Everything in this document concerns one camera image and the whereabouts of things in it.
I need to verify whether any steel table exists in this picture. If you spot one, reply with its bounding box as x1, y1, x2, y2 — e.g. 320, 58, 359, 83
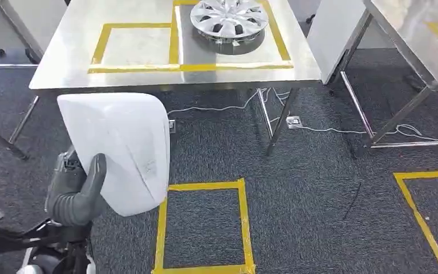
29, 0, 322, 156
328, 0, 438, 159

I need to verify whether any silver wheel hubcap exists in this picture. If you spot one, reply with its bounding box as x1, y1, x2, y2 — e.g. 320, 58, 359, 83
189, 0, 270, 56

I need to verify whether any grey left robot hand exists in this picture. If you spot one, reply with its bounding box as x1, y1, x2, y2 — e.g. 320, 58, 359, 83
46, 149, 108, 202

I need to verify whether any white panel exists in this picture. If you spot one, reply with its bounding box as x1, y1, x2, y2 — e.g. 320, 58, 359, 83
306, 0, 373, 85

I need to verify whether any white plastic shell part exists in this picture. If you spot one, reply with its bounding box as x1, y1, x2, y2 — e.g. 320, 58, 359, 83
56, 92, 171, 218

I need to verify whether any yellow tape frame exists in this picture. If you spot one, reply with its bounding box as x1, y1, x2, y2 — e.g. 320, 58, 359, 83
87, 22, 182, 74
172, 0, 294, 71

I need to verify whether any white cable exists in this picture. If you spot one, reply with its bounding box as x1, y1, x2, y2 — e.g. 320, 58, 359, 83
298, 123, 438, 144
167, 87, 292, 116

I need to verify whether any black cord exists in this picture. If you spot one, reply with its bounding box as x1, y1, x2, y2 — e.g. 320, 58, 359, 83
342, 182, 362, 221

